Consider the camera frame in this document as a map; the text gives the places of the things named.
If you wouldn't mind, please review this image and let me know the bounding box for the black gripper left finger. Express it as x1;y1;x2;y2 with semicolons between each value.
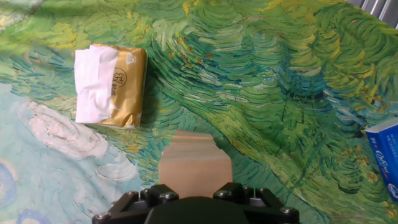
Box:
92;184;180;224

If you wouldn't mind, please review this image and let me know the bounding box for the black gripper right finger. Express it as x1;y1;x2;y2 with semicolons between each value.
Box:
213;182;300;224

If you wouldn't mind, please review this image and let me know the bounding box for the green blue painted cloth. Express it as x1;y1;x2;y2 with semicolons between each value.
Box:
0;0;398;224

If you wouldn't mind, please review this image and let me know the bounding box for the gold tissue pack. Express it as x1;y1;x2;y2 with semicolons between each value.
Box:
73;43;148;129

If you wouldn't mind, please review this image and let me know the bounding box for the blue tissue pack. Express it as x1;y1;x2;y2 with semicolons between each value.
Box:
364;117;398;202

